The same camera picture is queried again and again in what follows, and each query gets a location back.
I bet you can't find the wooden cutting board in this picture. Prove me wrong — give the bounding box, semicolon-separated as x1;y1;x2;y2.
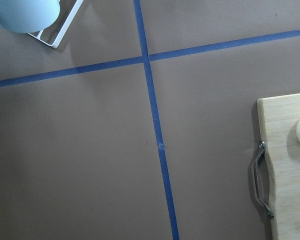
253;93;300;240

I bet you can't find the light blue cup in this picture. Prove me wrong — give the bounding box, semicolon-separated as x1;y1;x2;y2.
0;0;60;33

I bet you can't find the white wire cup rack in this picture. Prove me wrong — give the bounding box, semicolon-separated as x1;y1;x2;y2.
28;0;84;49

